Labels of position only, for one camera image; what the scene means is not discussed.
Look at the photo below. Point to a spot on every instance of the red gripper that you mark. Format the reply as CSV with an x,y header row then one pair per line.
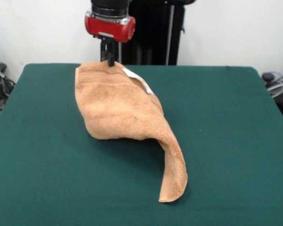
x,y
110,28

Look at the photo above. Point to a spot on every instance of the tan terry towel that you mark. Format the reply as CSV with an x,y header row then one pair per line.
x,y
122,106

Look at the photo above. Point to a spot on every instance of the dark green table cloth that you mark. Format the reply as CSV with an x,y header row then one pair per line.
x,y
49,153

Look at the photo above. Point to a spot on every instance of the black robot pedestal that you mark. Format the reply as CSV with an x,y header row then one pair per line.
x,y
155,35

